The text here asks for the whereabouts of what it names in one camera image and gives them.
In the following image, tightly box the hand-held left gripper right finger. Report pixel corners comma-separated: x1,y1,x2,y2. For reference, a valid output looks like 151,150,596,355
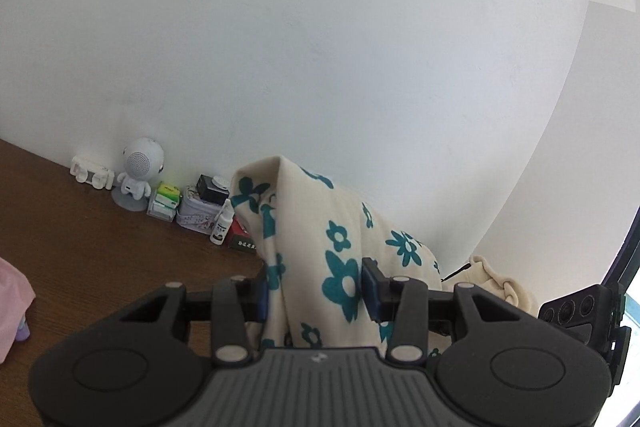
361,257,522,363

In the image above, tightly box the dark green and red box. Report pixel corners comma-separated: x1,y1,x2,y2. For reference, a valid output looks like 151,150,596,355
227,217,259,253

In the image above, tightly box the cream teal flower print garment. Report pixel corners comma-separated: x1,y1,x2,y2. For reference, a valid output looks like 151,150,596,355
230,155,540,358

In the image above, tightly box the small black box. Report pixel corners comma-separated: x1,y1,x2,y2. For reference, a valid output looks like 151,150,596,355
196,174,231,203

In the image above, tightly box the white spray bottle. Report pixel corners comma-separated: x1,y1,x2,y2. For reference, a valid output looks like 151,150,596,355
210,198,235,244

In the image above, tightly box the white plastic clip holder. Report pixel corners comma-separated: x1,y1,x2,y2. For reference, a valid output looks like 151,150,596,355
70,155,116,190

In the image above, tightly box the white box with green label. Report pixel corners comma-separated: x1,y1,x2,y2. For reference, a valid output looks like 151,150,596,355
146,197,179,222

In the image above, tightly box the plain pink garment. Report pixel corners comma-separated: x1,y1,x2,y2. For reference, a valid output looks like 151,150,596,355
0,257,37,364

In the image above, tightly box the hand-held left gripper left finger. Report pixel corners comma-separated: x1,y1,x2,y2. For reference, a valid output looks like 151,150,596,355
117,264,271,364

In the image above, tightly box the white robot shaped speaker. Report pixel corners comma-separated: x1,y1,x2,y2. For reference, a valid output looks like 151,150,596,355
111,137,166,213

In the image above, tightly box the grey patterned tin box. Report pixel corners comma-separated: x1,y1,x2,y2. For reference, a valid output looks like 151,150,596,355
175,186,231,234

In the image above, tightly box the green and white box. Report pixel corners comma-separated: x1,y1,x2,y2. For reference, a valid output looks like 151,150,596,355
156,181,182,203

